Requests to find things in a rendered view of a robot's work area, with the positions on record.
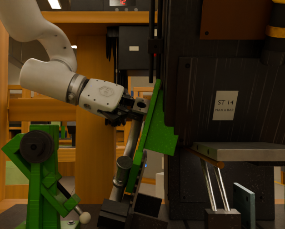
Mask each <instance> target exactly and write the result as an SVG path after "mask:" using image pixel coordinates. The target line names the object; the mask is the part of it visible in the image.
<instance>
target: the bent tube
mask: <svg viewBox="0 0 285 229"><path fill-rule="evenodd" d="M149 105H150V100H147V99H144V98H140V97H136V99H135V103H134V106H133V109H132V111H133V112H136V113H140V114H143V115H144V116H145V115H147V112H148V108H149ZM144 116H143V119H142V121H141V122H139V121H136V120H132V124H131V128H130V132H129V136H128V139H127V143H126V147H125V150H124V154H123V156H128V157H130V158H131V159H132V160H133V157H134V154H135V149H136V146H137V142H138V138H139V135H140V131H141V127H142V124H143V120H144ZM124 190H125V188H123V189H119V188H116V187H115V186H113V189H112V191H111V195H110V198H109V199H110V200H113V201H117V202H120V203H121V201H122V198H123V194H124Z"/></svg>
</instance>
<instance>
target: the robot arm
mask: <svg viewBox="0 0 285 229"><path fill-rule="evenodd" d="M0 20H1V22H2V24H3V26H4V27H5V29H6V31H7V32H8V34H9V35H10V36H11V37H12V38H13V39H14V40H16V41H18V42H29V41H33V40H38V41H39V42H40V43H41V44H42V45H43V47H44V48H45V50H46V52H47V54H48V56H49V58H50V61H49V62H43V61H40V60H36V59H33V58H31V59H28V60H27V61H26V62H25V63H24V65H23V67H22V69H21V72H20V85H21V87H22V88H25V89H28V90H31V91H34V92H36V93H39V94H42V95H46V96H49V97H51V98H54V99H57V100H60V101H63V102H66V103H69V104H72V105H75V106H77V105H79V106H80V107H81V108H83V109H85V110H87V111H89V112H91V113H93V114H95V115H98V116H100V117H103V118H107V119H109V120H110V121H111V122H115V121H117V120H119V119H122V118H124V119H126V118H130V119H133V120H136V121H139V122H141V121H142V119H143V116H144V115H143V114H140V113H136V112H133V111H132V109H133V106H134V103H135V99H134V98H133V97H132V96H130V94H129V93H128V90H127V89H124V87H123V86H121V85H118V84H115V83H111V82H108V81H104V80H98V79H87V77H86V76H83V75H80V74H77V73H76V71H77V60H76V57H75V54H74V51H73V49H72V46H71V44H70V41H69V39H68V37H67V36H66V34H65V33H64V32H63V30H62V29H60V28H59V27H58V26H56V25H55V24H53V23H51V22H49V21H48V20H46V19H45V18H44V17H43V15H42V13H41V11H40V9H39V7H38V4H37V2H36V0H0ZM124 99H125V101H124ZM120 104H122V105H127V106H131V108H130V110H129V109H127V108H125V107H123V106H120Z"/></svg>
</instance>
